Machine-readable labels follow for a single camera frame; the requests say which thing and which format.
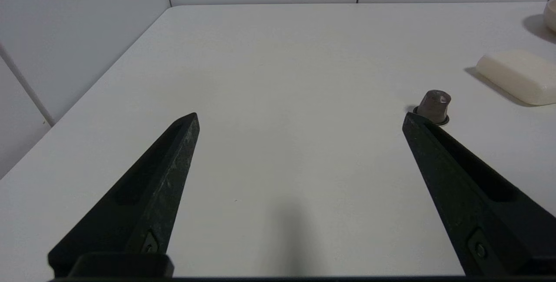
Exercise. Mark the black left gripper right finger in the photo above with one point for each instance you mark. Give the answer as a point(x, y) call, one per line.
point(473, 204)

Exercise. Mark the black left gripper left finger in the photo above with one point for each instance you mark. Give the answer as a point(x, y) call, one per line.
point(147, 204)

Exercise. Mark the beige round plate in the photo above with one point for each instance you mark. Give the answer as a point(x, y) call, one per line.
point(551, 16)

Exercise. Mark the dark brown coffee capsule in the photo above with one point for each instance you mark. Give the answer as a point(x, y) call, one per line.
point(434, 104)

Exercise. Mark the white soap bar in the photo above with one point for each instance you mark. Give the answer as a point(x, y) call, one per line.
point(521, 75)

